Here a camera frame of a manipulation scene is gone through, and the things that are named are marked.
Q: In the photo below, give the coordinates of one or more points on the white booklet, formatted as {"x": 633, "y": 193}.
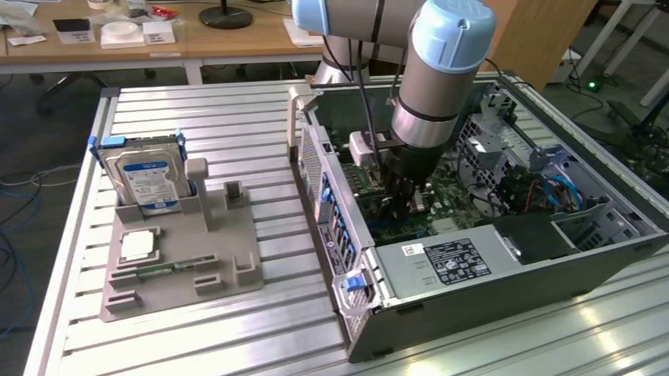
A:
{"x": 300, "y": 40}

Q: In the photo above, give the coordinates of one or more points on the brown wooden cabinet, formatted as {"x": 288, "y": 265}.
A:
{"x": 522, "y": 39}

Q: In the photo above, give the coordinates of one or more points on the grey parts rack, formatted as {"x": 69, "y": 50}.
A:
{"x": 177, "y": 290}

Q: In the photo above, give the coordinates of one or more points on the open grey PC case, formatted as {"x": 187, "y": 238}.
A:
{"x": 470, "y": 309}

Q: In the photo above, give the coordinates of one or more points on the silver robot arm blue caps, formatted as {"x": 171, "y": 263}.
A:
{"x": 443, "y": 78}

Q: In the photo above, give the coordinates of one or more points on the silver CPU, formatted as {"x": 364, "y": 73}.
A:
{"x": 136, "y": 246}

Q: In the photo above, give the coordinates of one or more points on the white box with tape roll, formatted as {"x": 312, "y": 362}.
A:
{"x": 123, "y": 39}

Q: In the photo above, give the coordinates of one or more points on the light wooden desk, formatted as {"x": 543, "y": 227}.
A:
{"x": 77, "y": 53}
{"x": 246, "y": 39}

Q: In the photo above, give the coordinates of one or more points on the black round lamp base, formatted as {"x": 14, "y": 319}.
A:
{"x": 225, "y": 19}

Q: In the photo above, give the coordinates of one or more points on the grey metal disk bay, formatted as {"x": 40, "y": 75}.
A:
{"x": 611, "y": 223}

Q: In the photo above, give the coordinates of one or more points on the black chair base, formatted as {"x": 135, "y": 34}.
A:
{"x": 57, "y": 88}

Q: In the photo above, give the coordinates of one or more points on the green RAM stick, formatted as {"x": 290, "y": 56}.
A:
{"x": 167, "y": 269}

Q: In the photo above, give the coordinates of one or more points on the perforated metal disk bay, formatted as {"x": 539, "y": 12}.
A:
{"x": 483, "y": 149}

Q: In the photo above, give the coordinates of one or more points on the black plastic duct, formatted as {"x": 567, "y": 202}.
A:
{"x": 533, "y": 239}

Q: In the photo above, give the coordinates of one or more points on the grey power supply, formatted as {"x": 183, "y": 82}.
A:
{"x": 407, "y": 274}

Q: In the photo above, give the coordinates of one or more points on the white box with black lid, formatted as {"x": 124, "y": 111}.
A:
{"x": 73, "y": 26}

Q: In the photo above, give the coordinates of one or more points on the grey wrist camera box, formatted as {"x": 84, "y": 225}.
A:
{"x": 363, "y": 150}

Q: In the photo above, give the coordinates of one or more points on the device with green light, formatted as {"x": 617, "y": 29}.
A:
{"x": 591, "y": 84}

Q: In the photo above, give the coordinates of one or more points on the black stand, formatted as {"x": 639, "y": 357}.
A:
{"x": 623, "y": 113}

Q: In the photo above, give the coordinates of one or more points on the clear plastic bag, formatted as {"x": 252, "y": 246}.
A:
{"x": 20, "y": 19}

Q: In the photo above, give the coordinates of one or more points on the red packet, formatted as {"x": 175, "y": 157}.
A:
{"x": 163, "y": 12}

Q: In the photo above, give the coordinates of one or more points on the plain white box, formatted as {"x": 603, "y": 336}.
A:
{"x": 159, "y": 31}

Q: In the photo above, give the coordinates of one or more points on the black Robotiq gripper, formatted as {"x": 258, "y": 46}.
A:
{"x": 415, "y": 164}

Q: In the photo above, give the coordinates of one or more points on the silver chipset heat sink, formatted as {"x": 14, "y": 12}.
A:
{"x": 450, "y": 225}

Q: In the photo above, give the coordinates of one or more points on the blue case latch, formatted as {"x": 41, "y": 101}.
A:
{"x": 351, "y": 284}

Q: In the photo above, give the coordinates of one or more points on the white paper label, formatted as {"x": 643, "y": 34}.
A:
{"x": 25, "y": 40}

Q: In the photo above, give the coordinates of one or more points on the white table frame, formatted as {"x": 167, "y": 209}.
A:
{"x": 631, "y": 39}

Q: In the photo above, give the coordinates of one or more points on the hard disk with blue carrier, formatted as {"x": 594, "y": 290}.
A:
{"x": 145, "y": 176}

